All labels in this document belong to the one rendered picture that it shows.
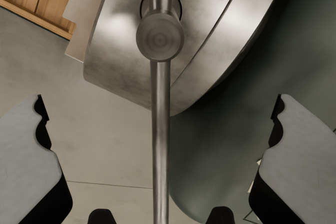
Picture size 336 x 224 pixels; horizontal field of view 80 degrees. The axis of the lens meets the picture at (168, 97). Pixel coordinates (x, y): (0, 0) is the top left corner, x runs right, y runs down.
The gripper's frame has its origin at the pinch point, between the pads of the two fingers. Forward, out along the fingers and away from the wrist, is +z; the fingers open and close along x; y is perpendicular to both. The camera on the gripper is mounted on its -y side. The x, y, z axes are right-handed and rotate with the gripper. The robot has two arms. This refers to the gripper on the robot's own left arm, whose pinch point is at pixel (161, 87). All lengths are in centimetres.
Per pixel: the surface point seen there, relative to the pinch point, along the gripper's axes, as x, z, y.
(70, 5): -12.1, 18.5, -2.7
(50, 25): -25.4, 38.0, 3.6
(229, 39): 5.9, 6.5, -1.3
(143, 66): -1.7, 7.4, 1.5
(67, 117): -74, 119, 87
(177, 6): 1.3, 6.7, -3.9
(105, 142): -48, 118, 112
